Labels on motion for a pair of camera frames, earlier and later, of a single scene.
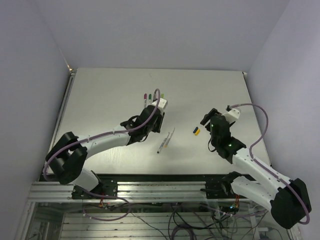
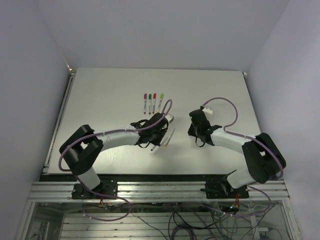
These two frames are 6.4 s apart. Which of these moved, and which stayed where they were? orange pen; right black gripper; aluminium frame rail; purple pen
Moved: right black gripper
Stayed: orange pen; purple pen; aluminium frame rail
